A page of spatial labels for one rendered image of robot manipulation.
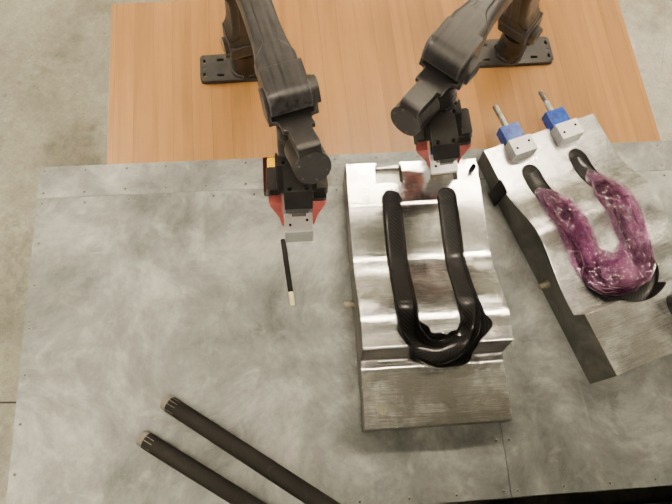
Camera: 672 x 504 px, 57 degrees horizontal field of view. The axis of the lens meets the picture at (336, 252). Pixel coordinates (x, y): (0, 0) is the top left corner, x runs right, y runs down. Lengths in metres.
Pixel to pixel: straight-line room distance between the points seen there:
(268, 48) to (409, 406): 0.64
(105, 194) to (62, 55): 1.34
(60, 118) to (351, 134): 1.37
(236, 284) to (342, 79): 0.52
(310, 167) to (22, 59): 1.89
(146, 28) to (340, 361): 0.87
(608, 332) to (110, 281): 0.93
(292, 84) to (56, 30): 1.86
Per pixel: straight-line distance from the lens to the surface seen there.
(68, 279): 1.30
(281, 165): 0.98
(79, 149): 2.38
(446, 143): 1.02
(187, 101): 1.42
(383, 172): 1.24
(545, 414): 1.24
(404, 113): 1.00
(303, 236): 1.10
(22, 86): 2.60
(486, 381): 1.16
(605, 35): 1.66
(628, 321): 1.22
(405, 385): 1.12
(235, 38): 1.26
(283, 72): 0.93
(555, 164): 1.35
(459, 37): 1.00
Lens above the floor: 1.96
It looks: 70 degrees down
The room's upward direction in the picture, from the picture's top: 7 degrees clockwise
